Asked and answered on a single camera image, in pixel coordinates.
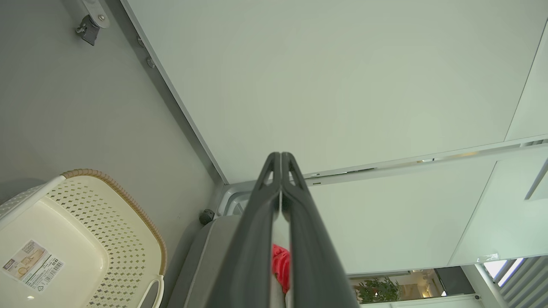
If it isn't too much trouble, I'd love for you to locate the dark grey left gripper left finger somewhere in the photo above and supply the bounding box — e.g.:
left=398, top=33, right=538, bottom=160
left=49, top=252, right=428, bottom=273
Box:
left=205, top=152, right=282, bottom=308

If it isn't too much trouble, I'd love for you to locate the black partition leg foot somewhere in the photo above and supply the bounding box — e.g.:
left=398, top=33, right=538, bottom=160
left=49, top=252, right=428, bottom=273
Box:
left=75, top=15, right=102, bottom=46

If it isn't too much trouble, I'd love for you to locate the grey partition base rail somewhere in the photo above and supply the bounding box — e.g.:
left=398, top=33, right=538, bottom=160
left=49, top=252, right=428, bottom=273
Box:
left=105, top=0, right=230, bottom=185

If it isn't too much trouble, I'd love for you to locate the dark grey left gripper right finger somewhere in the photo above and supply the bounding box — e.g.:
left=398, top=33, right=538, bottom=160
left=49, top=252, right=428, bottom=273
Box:
left=280, top=152, right=360, bottom=308

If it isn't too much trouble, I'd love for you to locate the grey partition support leg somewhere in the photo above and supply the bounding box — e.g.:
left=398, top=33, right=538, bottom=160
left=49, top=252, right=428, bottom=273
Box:
left=80, top=0, right=110, bottom=30

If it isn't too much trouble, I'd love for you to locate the green potted plant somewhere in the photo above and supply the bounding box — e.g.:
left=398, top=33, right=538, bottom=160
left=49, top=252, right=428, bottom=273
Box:
left=354, top=277, right=404, bottom=305

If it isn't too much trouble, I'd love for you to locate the red white striped sports garment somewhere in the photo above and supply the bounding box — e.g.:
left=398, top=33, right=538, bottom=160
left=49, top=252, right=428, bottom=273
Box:
left=272, top=244, right=291, bottom=296

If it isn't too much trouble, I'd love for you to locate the cream perforated laundry basket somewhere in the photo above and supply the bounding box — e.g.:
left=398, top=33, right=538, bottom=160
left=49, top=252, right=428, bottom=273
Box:
left=0, top=169, right=168, bottom=308

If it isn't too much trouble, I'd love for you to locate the grey window blind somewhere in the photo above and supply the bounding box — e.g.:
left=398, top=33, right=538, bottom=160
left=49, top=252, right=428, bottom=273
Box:
left=499, top=255, right=548, bottom=308

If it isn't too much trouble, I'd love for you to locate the paper label with barcode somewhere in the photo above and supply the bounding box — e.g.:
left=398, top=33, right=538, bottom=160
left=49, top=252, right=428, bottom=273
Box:
left=1, top=239, right=66, bottom=294

